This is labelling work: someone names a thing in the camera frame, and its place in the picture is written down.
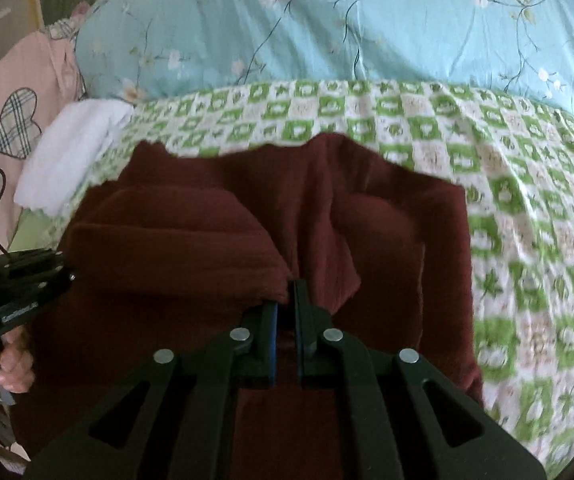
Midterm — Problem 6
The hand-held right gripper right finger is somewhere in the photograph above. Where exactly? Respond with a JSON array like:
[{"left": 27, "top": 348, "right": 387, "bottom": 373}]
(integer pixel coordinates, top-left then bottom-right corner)
[{"left": 292, "top": 280, "right": 548, "bottom": 480}]

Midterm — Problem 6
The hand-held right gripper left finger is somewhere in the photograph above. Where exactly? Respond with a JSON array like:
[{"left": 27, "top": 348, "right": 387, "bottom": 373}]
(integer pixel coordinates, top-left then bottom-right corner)
[{"left": 26, "top": 302, "right": 281, "bottom": 480}]

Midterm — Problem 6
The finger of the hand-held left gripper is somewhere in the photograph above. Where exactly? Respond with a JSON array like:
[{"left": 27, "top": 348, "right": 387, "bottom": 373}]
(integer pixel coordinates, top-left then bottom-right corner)
[{"left": 3, "top": 251, "right": 78, "bottom": 311}]

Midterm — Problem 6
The maroon knit garment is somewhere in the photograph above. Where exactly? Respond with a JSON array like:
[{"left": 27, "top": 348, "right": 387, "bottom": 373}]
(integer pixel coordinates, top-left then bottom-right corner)
[{"left": 11, "top": 132, "right": 486, "bottom": 480}]

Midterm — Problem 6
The person's left hand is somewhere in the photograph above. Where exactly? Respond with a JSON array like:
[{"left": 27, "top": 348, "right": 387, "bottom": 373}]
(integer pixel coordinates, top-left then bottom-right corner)
[{"left": 0, "top": 331, "right": 36, "bottom": 394}]

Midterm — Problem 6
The plain green sheet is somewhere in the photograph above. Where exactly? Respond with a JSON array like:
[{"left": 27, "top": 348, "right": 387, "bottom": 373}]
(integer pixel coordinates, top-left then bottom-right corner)
[{"left": 9, "top": 207, "right": 69, "bottom": 257}]

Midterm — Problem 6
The white towel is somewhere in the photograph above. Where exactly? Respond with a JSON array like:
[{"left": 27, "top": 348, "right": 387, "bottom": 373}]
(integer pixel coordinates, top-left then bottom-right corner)
[{"left": 14, "top": 100, "right": 134, "bottom": 217}]

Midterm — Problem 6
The pink quilt with heart print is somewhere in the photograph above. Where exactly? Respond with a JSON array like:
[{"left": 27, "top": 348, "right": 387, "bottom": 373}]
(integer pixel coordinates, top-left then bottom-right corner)
[{"left": 0, "top": 29, "right": 87, "bottom": 261}]

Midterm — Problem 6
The green checkered bed sheet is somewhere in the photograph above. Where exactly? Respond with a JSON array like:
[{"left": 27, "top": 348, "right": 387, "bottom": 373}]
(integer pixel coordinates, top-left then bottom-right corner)
[{"left": 61, "top": 79, "right": 574, "bottom": 479}]

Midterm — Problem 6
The light blue floral pillow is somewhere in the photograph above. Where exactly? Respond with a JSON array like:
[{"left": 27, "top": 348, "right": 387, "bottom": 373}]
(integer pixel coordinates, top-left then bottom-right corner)
[{"left": 74, "top": 0, "right": 574, "bottom": 130}]

